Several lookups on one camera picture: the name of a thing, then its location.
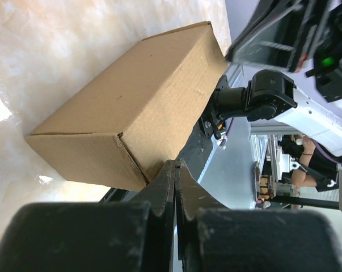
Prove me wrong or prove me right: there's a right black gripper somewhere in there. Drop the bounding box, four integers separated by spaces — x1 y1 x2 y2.
225 1 342 103

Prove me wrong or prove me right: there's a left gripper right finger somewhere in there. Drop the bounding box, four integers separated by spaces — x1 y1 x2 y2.
175 160 342 271

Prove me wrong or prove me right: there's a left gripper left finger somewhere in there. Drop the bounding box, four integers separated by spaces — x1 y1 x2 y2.
0 160 175 271

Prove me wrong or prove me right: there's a brown cardboard box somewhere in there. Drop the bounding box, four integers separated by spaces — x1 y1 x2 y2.
25 21 227 191

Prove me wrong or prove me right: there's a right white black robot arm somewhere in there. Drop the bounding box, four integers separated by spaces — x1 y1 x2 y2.
199 1 342 164

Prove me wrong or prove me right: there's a person in black shirt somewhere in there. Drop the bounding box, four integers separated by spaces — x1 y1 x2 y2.
278 135 339 192

